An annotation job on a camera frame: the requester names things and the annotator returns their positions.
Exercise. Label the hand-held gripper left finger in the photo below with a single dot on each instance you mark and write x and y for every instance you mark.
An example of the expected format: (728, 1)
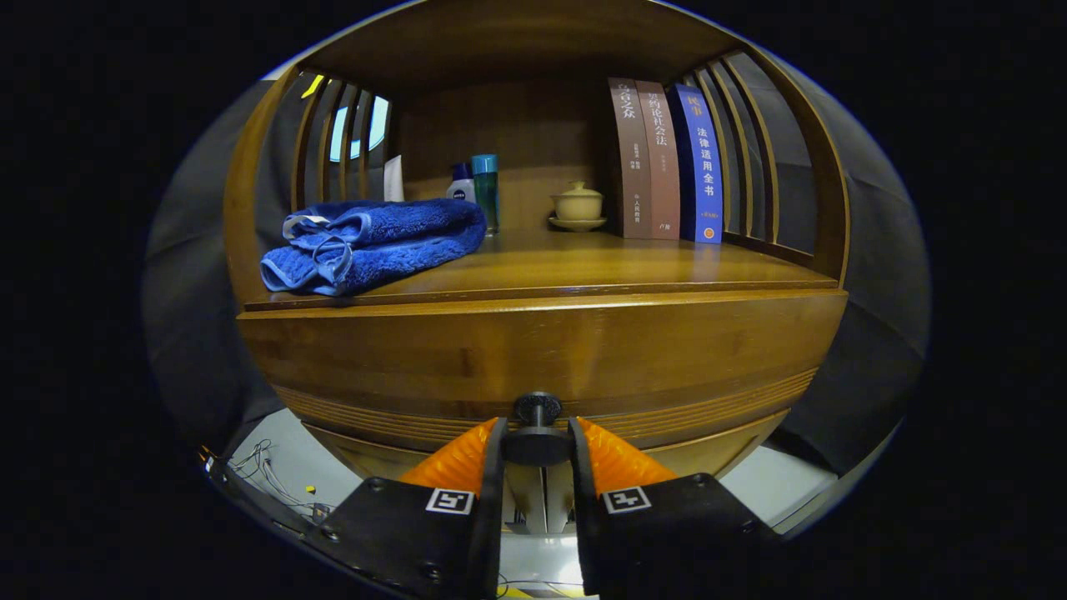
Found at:
(492, 517)

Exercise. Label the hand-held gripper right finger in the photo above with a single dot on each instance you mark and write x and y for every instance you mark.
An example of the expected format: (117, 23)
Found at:
(583, 517)

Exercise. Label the wooden drawer with black knob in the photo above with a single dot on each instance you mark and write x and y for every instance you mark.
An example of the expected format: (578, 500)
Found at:
(542, 350)

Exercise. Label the wooden countertop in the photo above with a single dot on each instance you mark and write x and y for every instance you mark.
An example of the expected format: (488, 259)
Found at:
(600, 262)

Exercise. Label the wooden cabinet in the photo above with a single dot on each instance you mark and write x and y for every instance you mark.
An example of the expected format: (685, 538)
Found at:
(517, 50)

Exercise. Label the beige saucer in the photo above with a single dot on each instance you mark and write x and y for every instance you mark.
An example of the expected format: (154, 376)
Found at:
(577, 225)

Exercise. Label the folded blue towel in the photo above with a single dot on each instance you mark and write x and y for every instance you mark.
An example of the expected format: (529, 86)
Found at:
(392, 242)

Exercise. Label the beige lidded teacup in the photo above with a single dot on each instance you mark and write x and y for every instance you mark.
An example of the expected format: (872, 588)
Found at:
(578, 202)

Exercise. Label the teal bottle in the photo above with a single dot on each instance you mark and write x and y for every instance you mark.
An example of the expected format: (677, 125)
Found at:
(486, 192)

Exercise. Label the white bottle with blue cap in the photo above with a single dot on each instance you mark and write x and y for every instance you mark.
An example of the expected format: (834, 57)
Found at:
(460, 190)

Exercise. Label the white tube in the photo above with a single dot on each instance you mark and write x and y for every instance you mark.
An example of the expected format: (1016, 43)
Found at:
(393, 179)

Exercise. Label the reddish brown book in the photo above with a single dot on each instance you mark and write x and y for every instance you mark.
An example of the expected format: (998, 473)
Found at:
(661, 167)

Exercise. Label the dark brown book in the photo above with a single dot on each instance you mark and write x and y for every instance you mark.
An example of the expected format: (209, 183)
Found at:
(631, 158)

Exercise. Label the blue book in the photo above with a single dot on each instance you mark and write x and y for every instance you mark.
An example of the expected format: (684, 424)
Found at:
(704, 167)

